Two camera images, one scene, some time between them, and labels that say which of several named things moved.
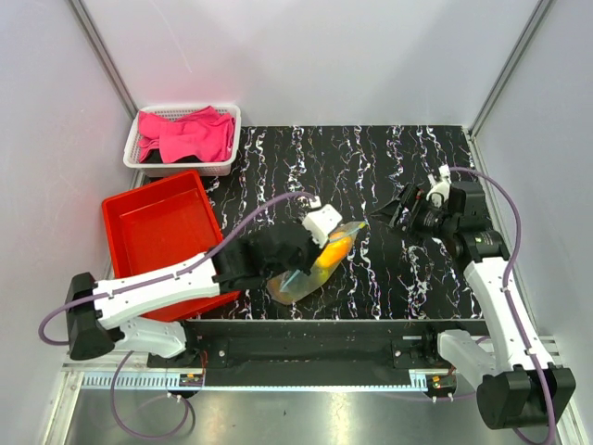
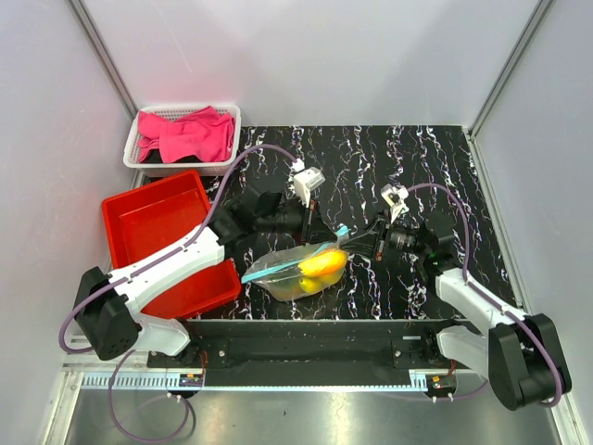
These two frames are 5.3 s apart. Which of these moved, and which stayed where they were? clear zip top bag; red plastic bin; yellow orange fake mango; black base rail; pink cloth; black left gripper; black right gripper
Moved: black right gripper; black left gripper; yellow orange fake mango
Stayed: pink cloth; black base rail; clear zip top bag; red plastic bin
